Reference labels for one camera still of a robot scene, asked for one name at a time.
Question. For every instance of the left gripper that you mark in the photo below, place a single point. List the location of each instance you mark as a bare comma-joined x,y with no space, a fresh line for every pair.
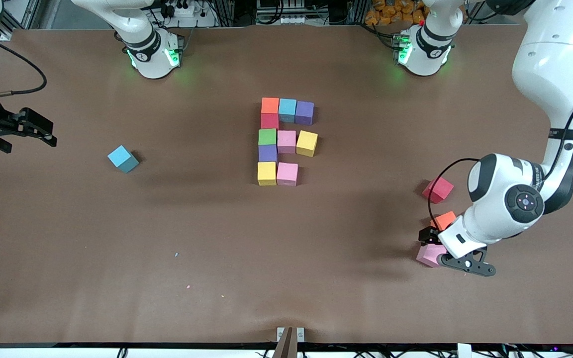
429,234

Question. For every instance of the pink foam cube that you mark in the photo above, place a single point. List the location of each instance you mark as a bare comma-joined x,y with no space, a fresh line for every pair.
286,141
287,174
428,254

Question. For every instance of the yellow foam cube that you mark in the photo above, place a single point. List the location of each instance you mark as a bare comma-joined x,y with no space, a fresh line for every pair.
266,174
307,143

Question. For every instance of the purple foam cube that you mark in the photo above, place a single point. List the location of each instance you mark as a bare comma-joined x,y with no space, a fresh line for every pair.
267,153
304,113

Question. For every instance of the teal foam cube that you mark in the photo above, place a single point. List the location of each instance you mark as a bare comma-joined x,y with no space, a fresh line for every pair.
287,110

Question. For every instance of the green foam cube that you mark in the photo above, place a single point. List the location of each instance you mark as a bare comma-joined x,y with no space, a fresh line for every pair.
267,137

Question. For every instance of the red foam cube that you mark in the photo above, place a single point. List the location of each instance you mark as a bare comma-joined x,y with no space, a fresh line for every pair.
269,121
441,189

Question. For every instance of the orange foam cube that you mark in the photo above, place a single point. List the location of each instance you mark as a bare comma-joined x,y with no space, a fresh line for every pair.
269,105
446,219

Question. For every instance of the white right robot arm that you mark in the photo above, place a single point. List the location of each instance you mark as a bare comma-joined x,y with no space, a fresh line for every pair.
142,44

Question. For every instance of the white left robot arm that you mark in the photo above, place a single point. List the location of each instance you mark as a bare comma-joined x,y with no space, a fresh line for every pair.
550,69

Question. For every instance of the sky blue foam cube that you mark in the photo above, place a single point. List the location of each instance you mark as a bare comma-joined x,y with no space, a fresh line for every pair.
122,158

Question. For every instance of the white tag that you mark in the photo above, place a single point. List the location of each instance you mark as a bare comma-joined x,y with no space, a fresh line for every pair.
464,351

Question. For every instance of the white power strip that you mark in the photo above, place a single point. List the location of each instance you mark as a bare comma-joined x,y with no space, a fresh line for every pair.
292,20
184,12

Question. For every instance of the pile of orange balls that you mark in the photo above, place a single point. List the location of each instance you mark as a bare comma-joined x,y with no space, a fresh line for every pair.
396,11

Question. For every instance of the aluminium frame corner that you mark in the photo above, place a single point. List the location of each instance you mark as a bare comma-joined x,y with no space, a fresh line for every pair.
10,34

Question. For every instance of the metal table clamp bracket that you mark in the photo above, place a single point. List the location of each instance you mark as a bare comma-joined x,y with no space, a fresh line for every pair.
290,343

